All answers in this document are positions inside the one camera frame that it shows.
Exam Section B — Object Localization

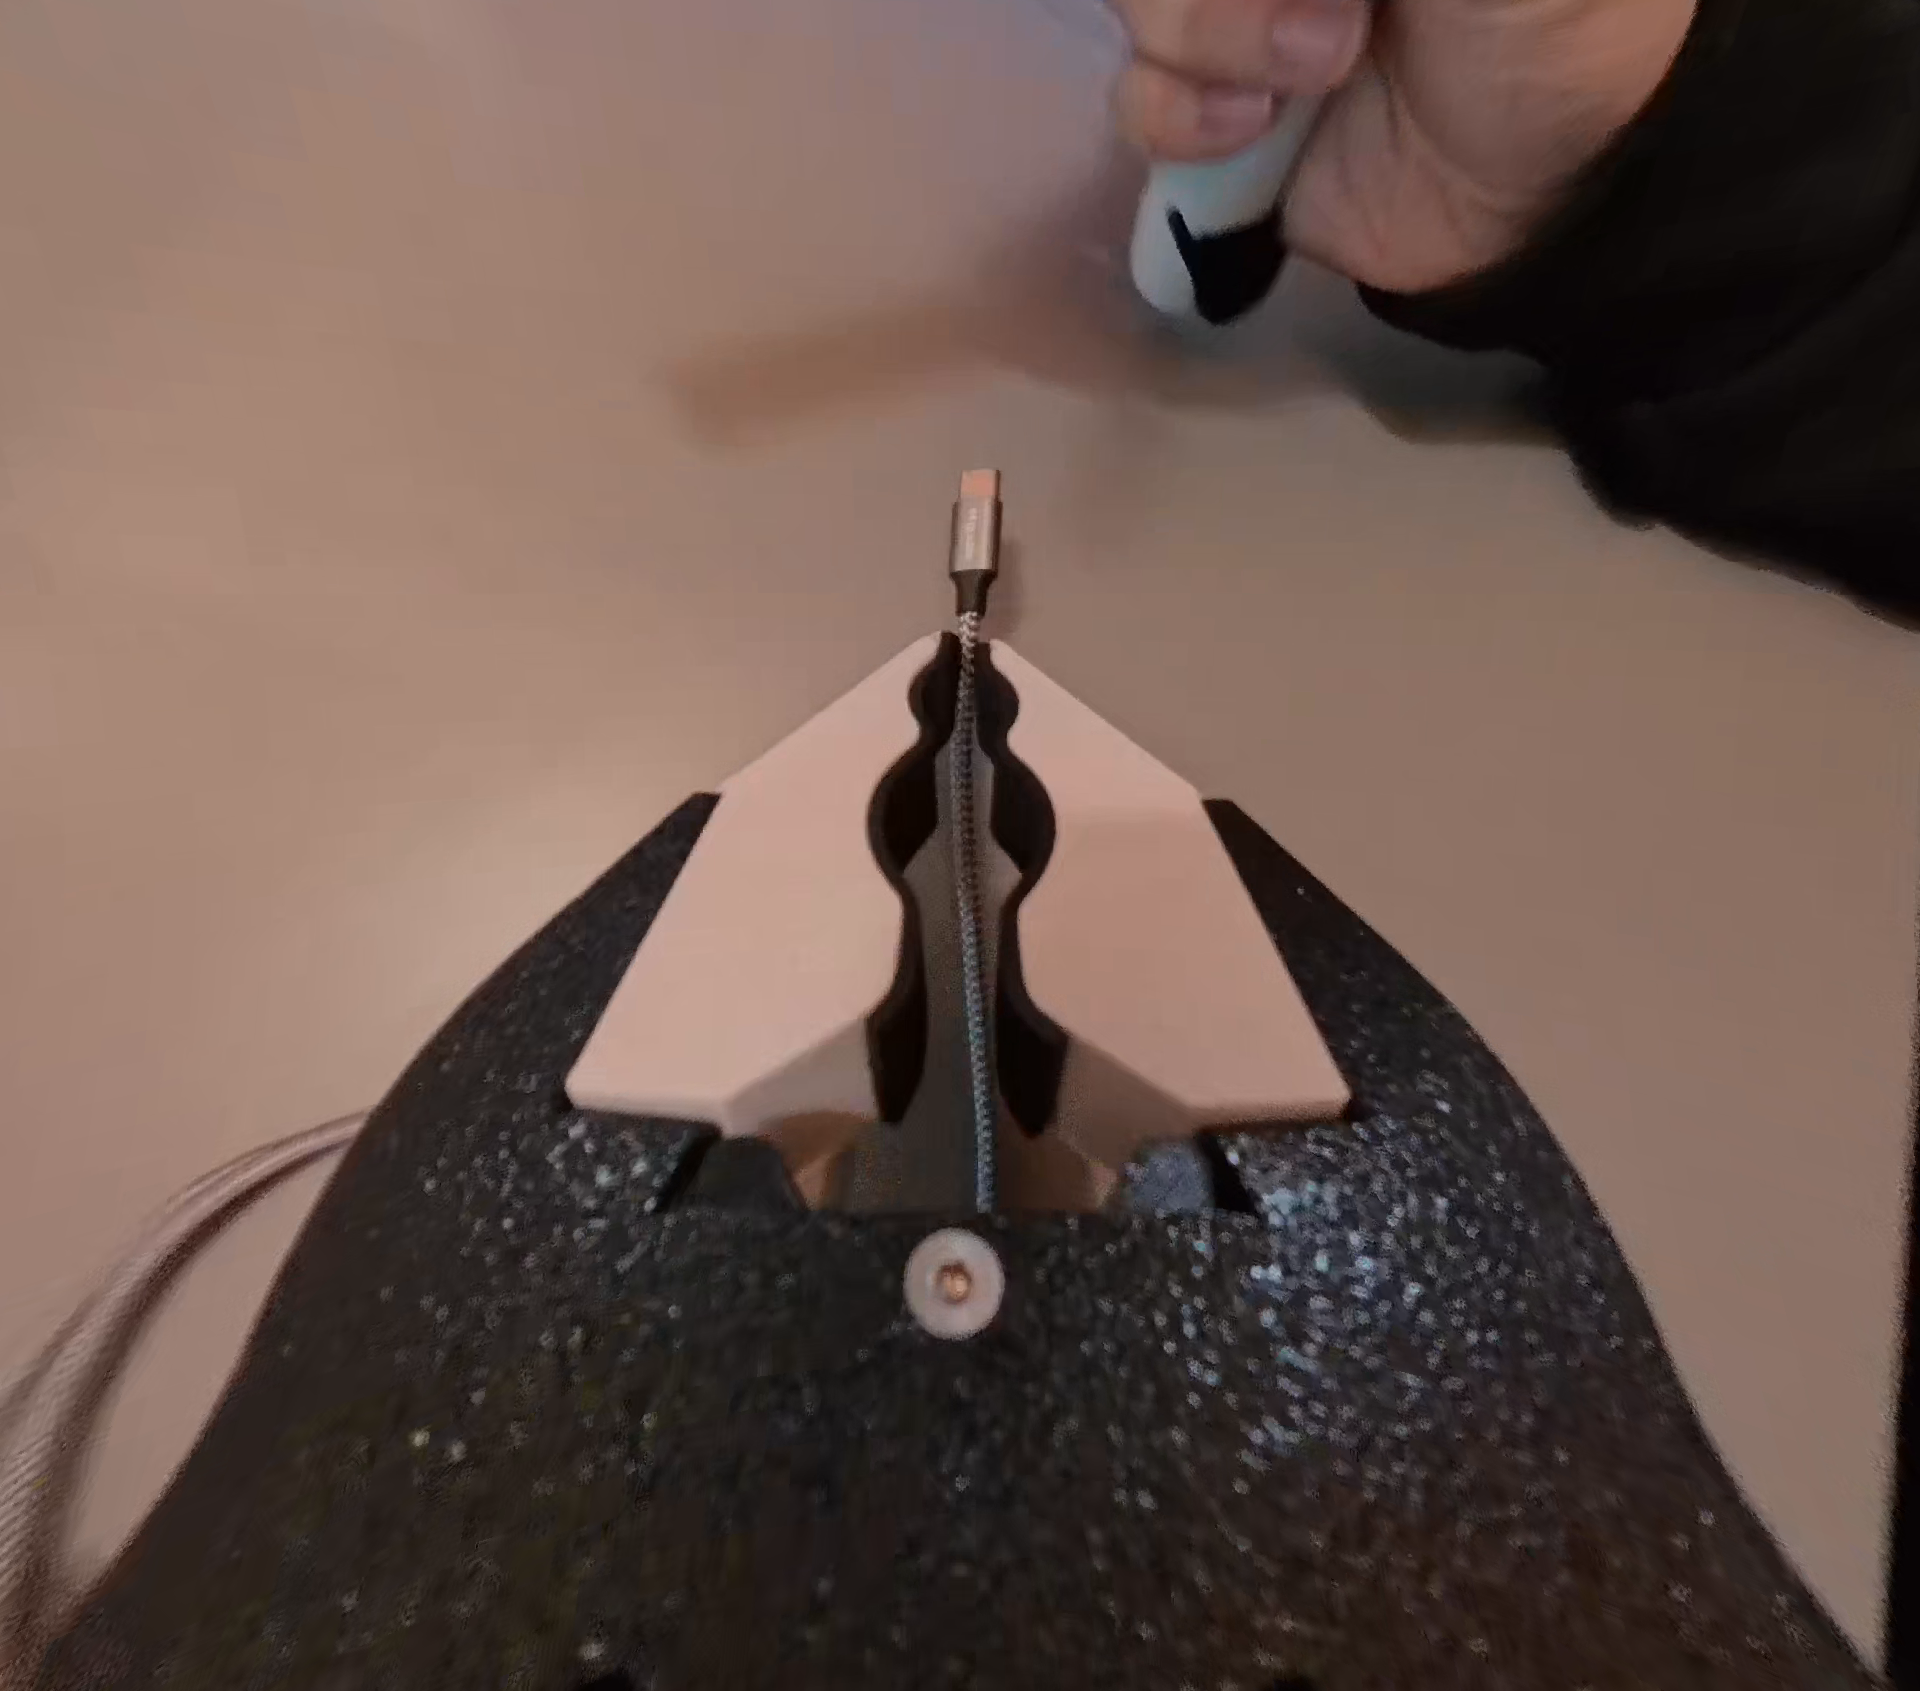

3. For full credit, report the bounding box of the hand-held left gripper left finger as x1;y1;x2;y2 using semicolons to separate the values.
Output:
563;629;962;1208

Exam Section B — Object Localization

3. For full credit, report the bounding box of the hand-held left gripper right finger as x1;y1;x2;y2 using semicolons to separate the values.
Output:
974;633;1356;1196

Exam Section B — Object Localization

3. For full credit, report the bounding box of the grey braided USB cable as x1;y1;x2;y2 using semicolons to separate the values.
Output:
0;465;1003;1594

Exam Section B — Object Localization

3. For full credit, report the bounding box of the person's right hand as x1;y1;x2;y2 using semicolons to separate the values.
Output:
1114;0;1707;295

